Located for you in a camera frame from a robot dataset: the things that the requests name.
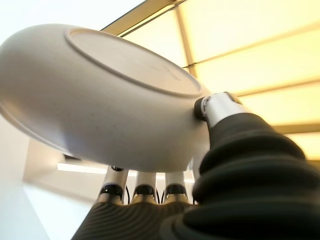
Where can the beige ceramic plate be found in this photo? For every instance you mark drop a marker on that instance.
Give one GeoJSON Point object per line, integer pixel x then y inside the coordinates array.
{"type": "Point", "coordinates": [87, 100]}

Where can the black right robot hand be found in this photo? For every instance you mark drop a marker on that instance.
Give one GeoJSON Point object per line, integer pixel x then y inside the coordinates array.
{"type": "Point", "coordinates": [250, 187]}

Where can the window frame bars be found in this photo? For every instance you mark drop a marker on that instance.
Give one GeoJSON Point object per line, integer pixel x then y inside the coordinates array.
{"type": "Point", "coordinates": [185, 37]}

